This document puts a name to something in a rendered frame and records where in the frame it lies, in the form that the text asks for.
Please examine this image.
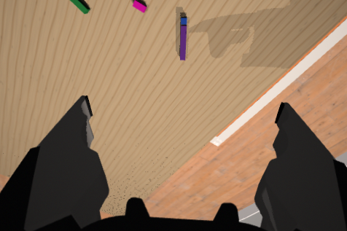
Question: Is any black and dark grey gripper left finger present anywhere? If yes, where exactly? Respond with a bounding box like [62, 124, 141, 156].
[0, 95, 109, 231]

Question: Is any magenta rod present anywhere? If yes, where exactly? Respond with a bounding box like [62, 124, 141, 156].
[133, 0, 147, 13]

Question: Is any purple rod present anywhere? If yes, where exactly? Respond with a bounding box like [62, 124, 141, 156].
[180, 25, 187, 60]

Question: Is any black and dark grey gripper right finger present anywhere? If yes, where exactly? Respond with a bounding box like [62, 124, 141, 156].
[254, 102, 347, 231]

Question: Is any small blue block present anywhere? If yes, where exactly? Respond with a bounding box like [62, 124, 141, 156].
[181, 17, 187, 25]

